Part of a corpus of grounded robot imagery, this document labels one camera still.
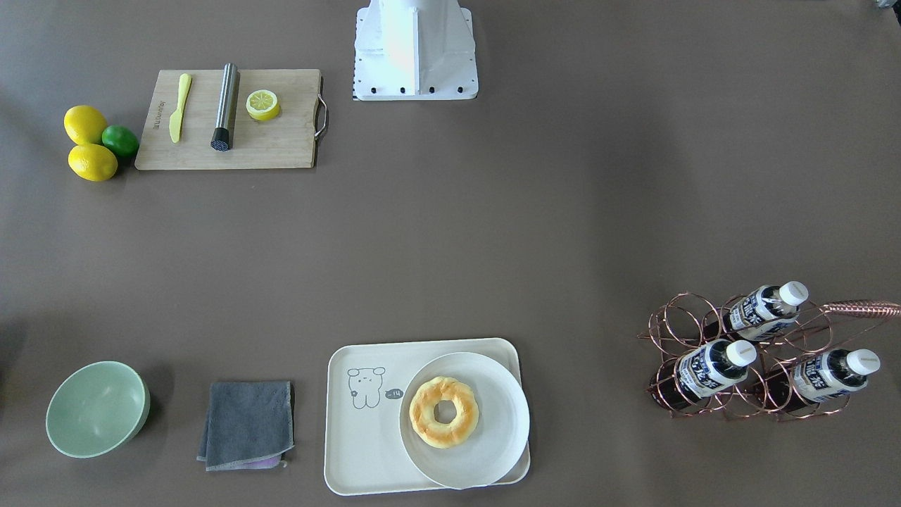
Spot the tea bottle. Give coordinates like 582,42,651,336
702,280,809,342
755,349,881,415
649,338,757,412

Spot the white round plate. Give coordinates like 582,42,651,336
399,352,530,489

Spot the cream rabbit tray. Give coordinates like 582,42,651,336
324,337,531,496

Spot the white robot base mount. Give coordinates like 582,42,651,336
352,1,479,101

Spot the copper wire bottle rack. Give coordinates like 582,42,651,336
637,292,901,423

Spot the tea bottle back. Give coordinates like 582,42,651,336
755,349,881,415
702,280,809,342

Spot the bamboo cutting board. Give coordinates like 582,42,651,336
134,68,322,170

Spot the half lemon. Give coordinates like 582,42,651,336
245,89,281,122

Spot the green bowl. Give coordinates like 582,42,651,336
45,361,151,458

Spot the whole lemon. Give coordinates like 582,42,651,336
63,105,108,145
68,144,119,182

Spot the grey folded cloth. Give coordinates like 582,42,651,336
196,380,295,472

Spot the whole lemon lower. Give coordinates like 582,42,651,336
68,144,119,182

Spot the green lime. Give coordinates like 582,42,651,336
101,125,139,158

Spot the tea bottle front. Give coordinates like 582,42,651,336
649,338,757,412

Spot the glazed donut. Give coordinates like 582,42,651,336
408,376,481,449

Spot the whole lemon upper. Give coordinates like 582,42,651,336
63,105,108,145

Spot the yellow plastic knife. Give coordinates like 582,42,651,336
168,73,193,144

